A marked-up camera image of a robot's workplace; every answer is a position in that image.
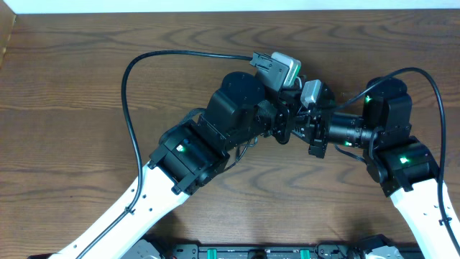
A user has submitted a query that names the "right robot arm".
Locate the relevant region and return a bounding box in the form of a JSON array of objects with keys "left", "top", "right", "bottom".
[{"left": 293, "top": 76, "right": 459, "bottom": 258}]

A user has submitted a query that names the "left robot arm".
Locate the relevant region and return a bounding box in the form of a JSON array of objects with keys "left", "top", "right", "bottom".
[{"left": 48, "top": 72, "right": 305, "bottom": 258}]

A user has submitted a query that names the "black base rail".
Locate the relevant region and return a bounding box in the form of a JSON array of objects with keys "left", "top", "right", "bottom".
[{"left": 121, "top": 233, "right": 421, "bottom": 259}]

